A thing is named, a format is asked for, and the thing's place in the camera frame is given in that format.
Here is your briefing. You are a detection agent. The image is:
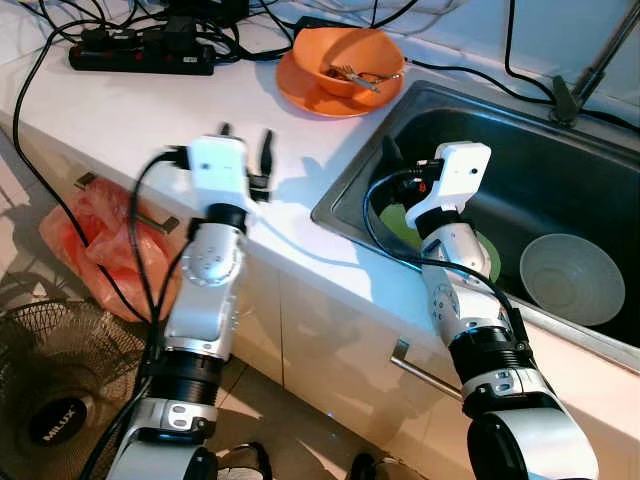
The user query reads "green plate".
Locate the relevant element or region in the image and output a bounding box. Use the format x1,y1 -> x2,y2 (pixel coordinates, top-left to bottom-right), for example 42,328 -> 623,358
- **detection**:
378,200 -> 501,286

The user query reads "orange plastic plate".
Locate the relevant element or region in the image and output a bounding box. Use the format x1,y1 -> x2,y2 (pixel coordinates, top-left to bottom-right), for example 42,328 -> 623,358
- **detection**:
276,50 -> 404,119

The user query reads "black power strip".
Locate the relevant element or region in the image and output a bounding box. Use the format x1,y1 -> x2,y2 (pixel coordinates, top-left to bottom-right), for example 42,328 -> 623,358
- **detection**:
68,25 -> 216,76

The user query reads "stainless steel sink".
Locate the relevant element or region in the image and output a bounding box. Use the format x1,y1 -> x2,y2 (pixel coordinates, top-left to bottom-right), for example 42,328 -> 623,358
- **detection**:
311,80 -> 640,373

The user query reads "black power adapter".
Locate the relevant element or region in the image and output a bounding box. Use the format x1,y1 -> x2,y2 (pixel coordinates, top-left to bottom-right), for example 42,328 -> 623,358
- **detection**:
295,15 -> 346,32

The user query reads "metal faucet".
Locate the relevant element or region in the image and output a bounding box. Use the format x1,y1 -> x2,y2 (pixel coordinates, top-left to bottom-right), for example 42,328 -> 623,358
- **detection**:
548,5 -> 640,126

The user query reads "red plastic bag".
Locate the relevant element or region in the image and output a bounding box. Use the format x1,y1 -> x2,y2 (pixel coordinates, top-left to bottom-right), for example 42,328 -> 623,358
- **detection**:
40,178 -> 186,323

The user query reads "pale grey bowl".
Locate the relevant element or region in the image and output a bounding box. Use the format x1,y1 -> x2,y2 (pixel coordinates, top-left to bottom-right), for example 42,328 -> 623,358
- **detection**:
519,233 -> 626,327

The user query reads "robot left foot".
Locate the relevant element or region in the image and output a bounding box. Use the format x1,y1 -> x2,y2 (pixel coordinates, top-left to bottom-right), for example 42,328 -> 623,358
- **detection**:
215,442 -> 273,480

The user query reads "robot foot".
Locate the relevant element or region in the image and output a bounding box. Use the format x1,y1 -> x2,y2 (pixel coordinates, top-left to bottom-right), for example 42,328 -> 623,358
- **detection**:
215,442 -> 273,480
348,452 -> 426,480

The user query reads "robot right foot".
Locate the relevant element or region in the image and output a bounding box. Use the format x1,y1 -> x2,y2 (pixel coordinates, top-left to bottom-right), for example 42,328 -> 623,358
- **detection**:
348,452 -> 426,480

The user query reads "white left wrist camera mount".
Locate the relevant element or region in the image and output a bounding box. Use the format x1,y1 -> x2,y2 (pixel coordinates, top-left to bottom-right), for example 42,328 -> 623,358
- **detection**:
187,134 -> 252,212

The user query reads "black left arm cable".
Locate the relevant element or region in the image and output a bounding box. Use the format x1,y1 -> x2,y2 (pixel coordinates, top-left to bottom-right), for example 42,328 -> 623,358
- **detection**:
125,147 -> 193,336

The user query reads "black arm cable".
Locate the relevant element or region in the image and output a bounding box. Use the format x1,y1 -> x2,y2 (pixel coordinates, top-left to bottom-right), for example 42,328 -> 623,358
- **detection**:
361,168 -> 523,343
125,147 -> 193,336

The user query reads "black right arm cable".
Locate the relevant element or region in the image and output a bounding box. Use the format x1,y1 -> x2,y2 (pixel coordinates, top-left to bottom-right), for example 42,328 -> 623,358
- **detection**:
361,168 -> 523,343

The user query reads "silver cabinet handle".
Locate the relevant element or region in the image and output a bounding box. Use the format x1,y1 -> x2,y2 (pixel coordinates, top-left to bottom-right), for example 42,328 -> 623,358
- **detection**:
75,172 -> 181,233
390,340 -> 463,401

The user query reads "long black power cable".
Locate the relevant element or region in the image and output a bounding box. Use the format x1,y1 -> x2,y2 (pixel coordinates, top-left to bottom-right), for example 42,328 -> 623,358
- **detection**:
11,40 -> 151,323

